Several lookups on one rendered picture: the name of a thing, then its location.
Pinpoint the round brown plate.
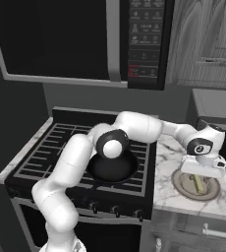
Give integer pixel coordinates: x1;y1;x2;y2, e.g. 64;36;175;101
170;167;222;202

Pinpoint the black microwave oven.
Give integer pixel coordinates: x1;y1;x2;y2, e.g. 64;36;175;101
0;0;176;92

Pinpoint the grey and black toaster oven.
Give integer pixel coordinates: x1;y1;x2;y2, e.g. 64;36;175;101
185;88;226;172

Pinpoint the black stove knob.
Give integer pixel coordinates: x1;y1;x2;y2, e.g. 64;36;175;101
133;209;145;221
88;201;99;214
112;205;122;219

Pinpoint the black frying pan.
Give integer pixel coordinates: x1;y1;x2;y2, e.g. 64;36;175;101
85;148;141;185

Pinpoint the yellow butter stick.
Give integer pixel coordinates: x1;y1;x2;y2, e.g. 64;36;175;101
189;173;206;195

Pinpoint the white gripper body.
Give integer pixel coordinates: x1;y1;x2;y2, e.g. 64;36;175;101
180;155;226;180

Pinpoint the grey drawer front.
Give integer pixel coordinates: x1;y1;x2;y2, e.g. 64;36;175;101
149;210;226;252

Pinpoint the black stove with grates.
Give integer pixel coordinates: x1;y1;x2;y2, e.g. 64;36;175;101
0;105;159;252

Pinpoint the grey microwave door handle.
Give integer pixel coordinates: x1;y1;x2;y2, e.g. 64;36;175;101
105;0;123;83

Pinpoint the white drawer handle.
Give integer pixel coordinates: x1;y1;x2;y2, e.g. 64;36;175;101
201;222;226;241

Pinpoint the grey wooden cupboard door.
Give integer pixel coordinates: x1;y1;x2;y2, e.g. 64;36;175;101
165;0;226;90

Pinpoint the black oven door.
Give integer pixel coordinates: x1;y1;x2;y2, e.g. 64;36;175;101
10;197;142;252

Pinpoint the black microwave door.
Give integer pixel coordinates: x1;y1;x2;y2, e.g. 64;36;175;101
0;0;130;89

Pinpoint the white cupboard handle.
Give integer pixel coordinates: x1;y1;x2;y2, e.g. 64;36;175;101
154;237;163;252

